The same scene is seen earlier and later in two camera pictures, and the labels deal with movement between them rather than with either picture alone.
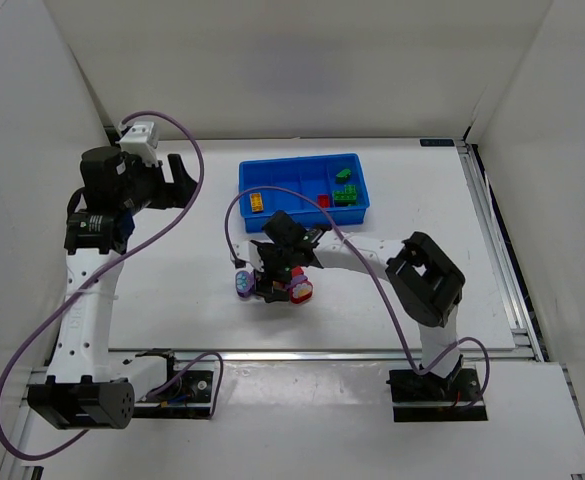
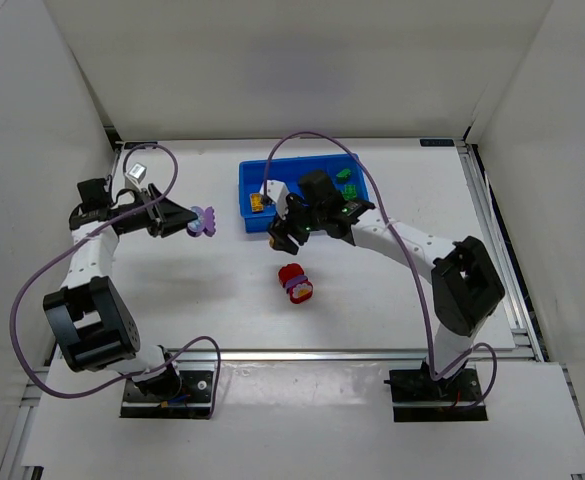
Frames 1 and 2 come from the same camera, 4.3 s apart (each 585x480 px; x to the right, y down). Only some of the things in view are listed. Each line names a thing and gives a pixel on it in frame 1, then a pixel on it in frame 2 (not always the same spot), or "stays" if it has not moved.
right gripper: [277, 281] to [293, 223]
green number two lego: [348, 196] stays
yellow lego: [256, 202] stays
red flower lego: [301, 292] stays
